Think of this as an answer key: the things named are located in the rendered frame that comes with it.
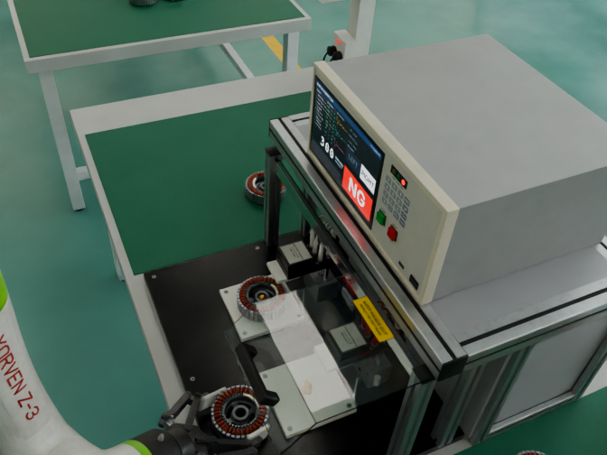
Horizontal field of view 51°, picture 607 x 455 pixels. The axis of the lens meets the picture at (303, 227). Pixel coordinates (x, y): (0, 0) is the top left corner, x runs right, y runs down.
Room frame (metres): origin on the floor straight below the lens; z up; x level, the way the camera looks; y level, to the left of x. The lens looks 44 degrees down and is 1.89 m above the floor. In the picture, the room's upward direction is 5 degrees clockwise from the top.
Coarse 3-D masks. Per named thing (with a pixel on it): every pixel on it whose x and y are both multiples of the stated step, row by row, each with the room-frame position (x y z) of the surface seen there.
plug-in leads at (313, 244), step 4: (320, 216) 1.00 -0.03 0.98; (312, 228) 0.99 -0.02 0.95; (328, 228) 0.97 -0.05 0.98; (312, 232) 0.99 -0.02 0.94; (332, 232) 0.97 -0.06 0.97; (312, 236) 0.99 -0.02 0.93; (316, 236) 0.97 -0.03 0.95; (332, 236) 0.96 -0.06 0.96; (336, 236) 1.01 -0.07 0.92; (312, 240) 0.99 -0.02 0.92; (316, 240) 0.96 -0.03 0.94; (336, 240) 1.00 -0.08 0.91; (312, 244) 0.99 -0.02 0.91; (316, 244) 0.96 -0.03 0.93; (316, 248) 0.97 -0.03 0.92; (320, 248) 0.95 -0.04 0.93; (312, 252) 0.97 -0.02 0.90; (316, 252) 0.97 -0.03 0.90; (320, 252) 0.95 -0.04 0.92; (320, 256) 0.95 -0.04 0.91; (320, 260) 0.94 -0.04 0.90
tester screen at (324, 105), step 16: (320, 96) 1.01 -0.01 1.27; (320, 112) 1.01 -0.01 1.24; (336, 112) 0.96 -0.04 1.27; (320, 128) 1.00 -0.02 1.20; (336, 128) 0.95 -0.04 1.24; (352, 128) 0.90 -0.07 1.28; (320, 144) 1.00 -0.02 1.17; (336, 144) 0.94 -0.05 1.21; (352, 144) 0.89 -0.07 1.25; (368, 144) 0.85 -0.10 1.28; (336, 160) 0.94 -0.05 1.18; (368, 160) 0.85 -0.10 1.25; (368, 192) 0.83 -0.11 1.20
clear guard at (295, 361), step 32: (320, 288) 0.72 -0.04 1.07; (352, 288) 0.73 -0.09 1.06; (256, 320) 0.65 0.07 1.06; (288, 320) 0.65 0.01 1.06; (320, 320) 0.65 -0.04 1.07; (352, 320) 0.66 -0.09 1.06; (384, 320) 0.66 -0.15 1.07; (288, 352) 0.58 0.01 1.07; (320, 352) 0.59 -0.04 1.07; (352, 352) 0.59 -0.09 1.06; (384, 352) 0.60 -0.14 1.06; (416, 352) 0.60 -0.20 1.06; (288, 384) 0.53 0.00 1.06; (320, 384) 0.53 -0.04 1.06; (352, 384) 0.54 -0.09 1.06; (384, 384) 0.54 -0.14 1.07; (416, 384) 0.55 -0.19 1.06; (288, 416) 0.49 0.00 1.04; (320, 416) 0.48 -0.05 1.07; (288, 448) 0.45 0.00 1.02
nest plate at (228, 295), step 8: (224, 288) 0.95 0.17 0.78; (232, 288) 0.95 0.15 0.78; (288, 288) 0.96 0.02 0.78; (224, 296) 0.92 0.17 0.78; (232, 296) 0.92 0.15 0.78; (272, 296) 0.93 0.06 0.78; (232, 304) 0.90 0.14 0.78; (232, 312) 0.88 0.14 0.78; (240, 312) 0.88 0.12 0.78; (232, 320) 0.86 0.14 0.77
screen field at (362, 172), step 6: (348, 150) 0.91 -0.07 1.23; (348, 156) 0.90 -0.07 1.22; (354, 156) 0.89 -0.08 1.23; (354, 162) 0.88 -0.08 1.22; (360, 162) 0.87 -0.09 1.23; (354, 168) 0.88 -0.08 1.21; (360, 168) 0.86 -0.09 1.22; (360, 174) 0.86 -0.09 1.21; (366, 174) 0.85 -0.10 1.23; (366, 180) 0.84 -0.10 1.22; (372, 180) 0.83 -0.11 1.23; (372, 186) 0.82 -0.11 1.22; (372, 192) 0.82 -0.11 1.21
